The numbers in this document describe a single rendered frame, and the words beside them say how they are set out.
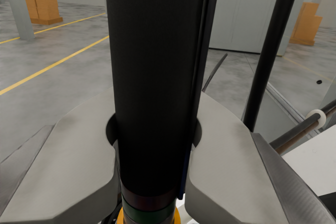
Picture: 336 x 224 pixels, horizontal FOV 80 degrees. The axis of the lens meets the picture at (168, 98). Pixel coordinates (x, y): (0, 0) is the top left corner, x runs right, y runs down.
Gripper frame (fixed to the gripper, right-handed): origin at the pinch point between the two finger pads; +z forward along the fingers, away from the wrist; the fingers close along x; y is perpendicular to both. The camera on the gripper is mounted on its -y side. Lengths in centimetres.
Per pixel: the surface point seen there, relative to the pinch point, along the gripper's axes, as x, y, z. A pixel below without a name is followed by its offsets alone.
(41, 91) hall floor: -176, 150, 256
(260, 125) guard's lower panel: 70, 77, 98
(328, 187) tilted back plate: 32.4, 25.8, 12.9
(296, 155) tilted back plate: 31.6, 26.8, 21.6
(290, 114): 70, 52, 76
